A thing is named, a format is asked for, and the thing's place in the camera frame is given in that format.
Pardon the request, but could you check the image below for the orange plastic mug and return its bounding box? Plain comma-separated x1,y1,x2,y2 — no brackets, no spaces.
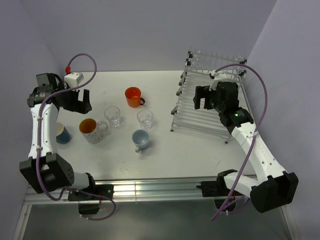
124,86,146,108

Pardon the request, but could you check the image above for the metal wire dish rack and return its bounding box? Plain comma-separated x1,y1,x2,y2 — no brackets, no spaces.
170,48,247,144

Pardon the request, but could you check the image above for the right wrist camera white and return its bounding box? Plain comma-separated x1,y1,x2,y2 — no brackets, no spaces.
209,70,228,91

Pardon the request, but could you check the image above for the aluminium mounting rail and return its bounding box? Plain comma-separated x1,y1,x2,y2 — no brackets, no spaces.
23,177,216,205

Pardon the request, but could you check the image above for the light blue footed cup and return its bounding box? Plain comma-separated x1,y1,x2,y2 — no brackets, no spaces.
132,129,150,153

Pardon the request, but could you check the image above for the clear glass right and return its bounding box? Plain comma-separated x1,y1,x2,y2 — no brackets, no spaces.
137,109,154,130

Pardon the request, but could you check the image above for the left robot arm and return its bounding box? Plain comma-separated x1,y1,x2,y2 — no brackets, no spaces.
19,72,98,200

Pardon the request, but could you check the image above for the clear glass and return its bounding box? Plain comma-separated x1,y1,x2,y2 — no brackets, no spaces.
104,106,121,127
137,109,154,130

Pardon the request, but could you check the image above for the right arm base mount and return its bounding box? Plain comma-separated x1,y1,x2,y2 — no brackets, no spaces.
196,169,241,212

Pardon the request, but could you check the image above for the patterned white mug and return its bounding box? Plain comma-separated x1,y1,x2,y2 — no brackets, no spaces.
79,118,109,144

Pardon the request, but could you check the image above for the dark blue cup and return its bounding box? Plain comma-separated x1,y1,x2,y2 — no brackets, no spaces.
56,122,72,144

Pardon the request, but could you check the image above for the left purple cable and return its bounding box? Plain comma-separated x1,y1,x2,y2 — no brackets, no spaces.
34,52,117,221

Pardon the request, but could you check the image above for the purple cable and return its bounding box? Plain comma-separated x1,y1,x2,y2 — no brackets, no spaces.
34,52,117,221
210,63,266,222

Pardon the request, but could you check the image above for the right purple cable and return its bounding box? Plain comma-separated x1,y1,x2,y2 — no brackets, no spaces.
210,63,266,222

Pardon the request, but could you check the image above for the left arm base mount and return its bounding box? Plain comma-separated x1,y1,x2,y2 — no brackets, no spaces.
67,184,117,217

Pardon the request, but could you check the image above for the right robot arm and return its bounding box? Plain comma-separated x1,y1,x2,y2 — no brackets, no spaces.
193,81,299,213

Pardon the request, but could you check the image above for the clear glass left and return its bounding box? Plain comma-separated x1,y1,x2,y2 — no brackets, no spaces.
104,106,121,127

